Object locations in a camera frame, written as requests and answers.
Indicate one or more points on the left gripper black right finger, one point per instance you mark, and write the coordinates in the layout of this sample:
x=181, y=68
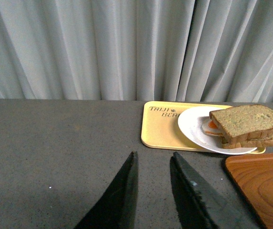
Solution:
x=199, y=205

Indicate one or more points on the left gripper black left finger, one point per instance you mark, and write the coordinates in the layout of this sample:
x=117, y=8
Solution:
x=116, y=208

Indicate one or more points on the white round plate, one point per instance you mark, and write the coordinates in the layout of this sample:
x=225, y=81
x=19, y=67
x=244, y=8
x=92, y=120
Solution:
x=190, y=124

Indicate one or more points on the bread slice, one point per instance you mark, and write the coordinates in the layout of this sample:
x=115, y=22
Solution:
x=244, y=122
x=259, y=142

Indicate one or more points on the brown wooden tray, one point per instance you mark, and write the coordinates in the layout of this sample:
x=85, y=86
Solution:
x=253, y=175

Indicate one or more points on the fried egg toy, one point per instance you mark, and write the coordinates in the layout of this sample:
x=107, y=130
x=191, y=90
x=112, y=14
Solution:
x=210, y=128

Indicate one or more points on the yellow bear tray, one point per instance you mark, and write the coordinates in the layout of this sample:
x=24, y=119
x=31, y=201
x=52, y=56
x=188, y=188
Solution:
x=160, y=127

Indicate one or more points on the grey curtain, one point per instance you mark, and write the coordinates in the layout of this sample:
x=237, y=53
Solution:
x=163, y=50

